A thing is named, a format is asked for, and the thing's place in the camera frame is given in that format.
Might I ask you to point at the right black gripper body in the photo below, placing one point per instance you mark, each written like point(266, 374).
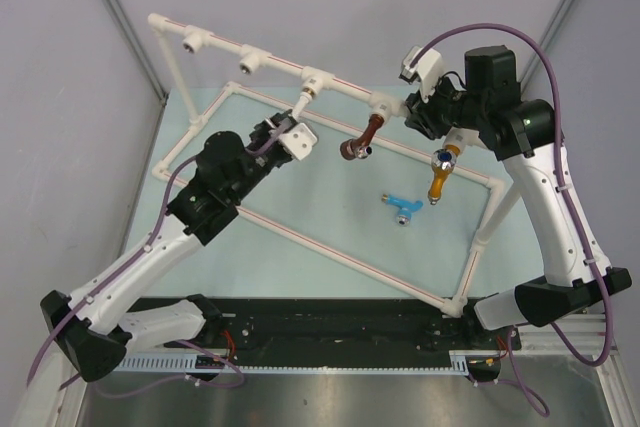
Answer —
point(446, 108)

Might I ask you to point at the white water faucet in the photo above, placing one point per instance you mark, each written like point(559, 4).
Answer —
point(305, 98)

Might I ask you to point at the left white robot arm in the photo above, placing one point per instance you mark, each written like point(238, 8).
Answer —
point(89, 325)

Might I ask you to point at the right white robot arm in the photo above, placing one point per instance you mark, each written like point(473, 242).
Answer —
point(526, 138)

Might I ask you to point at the amber yellow water faucet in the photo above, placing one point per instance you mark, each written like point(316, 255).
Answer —
point(443, 163)

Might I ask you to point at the dark red water faucet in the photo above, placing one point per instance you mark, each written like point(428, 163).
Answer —
point(360, 148)

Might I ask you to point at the blue water faucet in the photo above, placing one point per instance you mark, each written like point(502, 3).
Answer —
point(405, 209)

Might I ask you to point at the light green table mat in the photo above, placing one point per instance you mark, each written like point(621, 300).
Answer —
point(337, 203)

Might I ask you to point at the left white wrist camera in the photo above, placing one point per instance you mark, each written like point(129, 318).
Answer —
point(298, 141)

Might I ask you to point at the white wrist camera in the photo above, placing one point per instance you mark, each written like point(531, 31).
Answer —
point(427, 70)
point(298, 141)

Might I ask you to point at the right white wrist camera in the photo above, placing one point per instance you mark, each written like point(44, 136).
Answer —
point(427, 70)

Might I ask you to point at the white PVC pipe frame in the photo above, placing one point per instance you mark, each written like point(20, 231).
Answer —
point(251, 59)

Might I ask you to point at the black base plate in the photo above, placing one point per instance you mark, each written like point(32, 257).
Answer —
point(371, 334)

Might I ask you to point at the aluminium extrusion rail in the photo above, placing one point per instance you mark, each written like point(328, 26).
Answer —
point(586, 332)

